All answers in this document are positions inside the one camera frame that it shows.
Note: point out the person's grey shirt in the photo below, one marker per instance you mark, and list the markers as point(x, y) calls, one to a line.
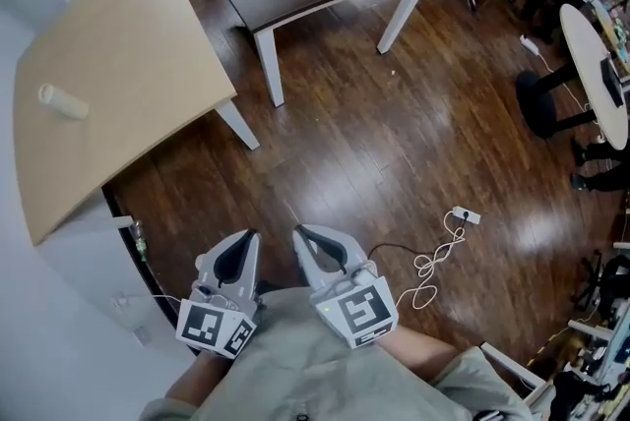
point(305, 370)

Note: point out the white wall socket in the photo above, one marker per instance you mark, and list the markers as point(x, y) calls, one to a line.
point(142, 336)

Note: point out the black bag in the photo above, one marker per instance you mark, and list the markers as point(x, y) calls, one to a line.
point(617, 281)

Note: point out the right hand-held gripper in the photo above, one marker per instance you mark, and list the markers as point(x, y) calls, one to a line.
point(359, 311)

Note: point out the white power strip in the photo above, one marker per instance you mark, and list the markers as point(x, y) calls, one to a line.
point(467, 215)

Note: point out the person's left forearm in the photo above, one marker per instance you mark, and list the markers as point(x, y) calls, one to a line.
point(197, 379)

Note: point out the white oval table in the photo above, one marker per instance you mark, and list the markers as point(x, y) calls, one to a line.
point(590, 79)

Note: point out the person's right forearm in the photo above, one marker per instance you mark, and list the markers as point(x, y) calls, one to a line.
point(418, 350)

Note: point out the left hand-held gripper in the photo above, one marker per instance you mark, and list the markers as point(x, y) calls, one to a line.
point(207, 325)

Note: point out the light wooden table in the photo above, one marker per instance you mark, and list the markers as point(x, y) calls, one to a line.
point(123, 65)

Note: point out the white cluttered desk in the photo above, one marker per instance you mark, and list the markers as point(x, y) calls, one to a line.
point(512, 372)

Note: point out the white charger plug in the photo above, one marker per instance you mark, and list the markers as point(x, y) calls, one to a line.
point(118, 303)

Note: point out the cream cylindrical bottle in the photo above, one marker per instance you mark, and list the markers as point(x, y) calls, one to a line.
point(69, 106)

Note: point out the black box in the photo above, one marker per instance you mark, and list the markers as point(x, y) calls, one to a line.
point(610, 82)

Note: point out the clear plastic bottle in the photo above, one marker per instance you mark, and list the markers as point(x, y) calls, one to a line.
point(140, 242)

